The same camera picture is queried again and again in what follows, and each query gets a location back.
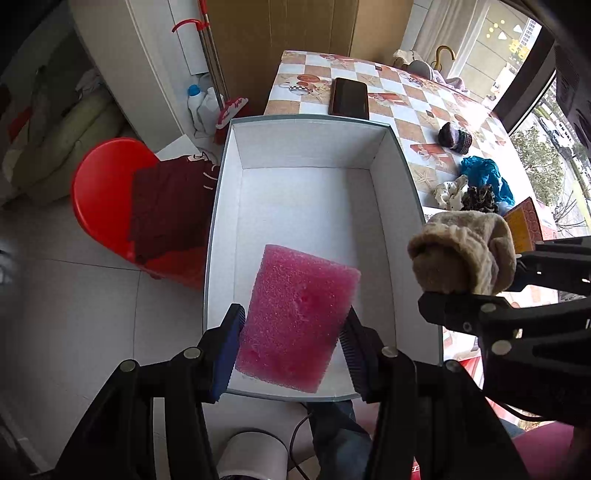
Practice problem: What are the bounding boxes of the dark red smartphone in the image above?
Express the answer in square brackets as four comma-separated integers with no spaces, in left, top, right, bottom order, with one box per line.
[329,77,370,120]

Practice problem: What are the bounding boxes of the red handled mop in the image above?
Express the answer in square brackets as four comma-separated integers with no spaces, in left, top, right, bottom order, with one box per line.
[172,0,249,144]

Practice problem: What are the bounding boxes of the yellow umbrella handle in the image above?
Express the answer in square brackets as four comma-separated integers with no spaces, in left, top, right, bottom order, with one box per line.
[431,45,456,73]

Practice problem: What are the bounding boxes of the checkered tablecloth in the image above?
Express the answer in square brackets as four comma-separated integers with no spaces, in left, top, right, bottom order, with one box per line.
[266,50,561,240]

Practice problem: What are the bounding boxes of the beige knitted sock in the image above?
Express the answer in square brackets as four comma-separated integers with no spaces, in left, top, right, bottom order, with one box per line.
[408,211,517,295]

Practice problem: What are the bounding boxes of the red patterned cardboard box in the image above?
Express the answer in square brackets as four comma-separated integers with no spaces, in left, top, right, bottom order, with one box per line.
[504,197,558,254]

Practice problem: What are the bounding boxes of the leopard print scrunchie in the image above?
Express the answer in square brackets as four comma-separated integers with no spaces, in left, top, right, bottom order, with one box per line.
[462,185,499,213]

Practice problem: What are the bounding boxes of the dark red cloth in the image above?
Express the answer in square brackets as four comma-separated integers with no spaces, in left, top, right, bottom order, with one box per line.
[129,155,219,264]

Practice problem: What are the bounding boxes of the blue shoe cover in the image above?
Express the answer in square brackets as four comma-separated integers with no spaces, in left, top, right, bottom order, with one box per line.
[459,156,515,207]

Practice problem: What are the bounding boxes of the white cabinet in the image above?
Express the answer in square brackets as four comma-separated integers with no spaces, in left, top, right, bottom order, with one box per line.
[68,0,212,152]

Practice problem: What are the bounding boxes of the white polka dot scrunchie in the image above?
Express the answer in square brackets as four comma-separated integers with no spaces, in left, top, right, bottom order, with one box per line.
[433,175,469,211]

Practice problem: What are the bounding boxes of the grey white storage box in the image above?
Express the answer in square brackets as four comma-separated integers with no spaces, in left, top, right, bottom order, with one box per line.
[202,114,446,403]

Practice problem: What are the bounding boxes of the white detergent bottle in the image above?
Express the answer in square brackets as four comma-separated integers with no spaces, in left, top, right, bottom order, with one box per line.
[187,84,221,136]

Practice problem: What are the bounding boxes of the green sofa cushion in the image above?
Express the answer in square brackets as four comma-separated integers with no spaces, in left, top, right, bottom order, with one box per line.
[1,87,124,205]

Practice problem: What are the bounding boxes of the red plastic stool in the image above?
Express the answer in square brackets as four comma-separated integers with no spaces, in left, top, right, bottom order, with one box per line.
[71,138,209,290]

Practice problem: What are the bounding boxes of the large pink foam sponge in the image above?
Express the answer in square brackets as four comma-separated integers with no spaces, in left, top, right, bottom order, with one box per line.
[235,244,361,393]

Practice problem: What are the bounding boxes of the purple knitted pouch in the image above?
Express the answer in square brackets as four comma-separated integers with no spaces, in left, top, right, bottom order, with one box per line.
[438,122,473,155]

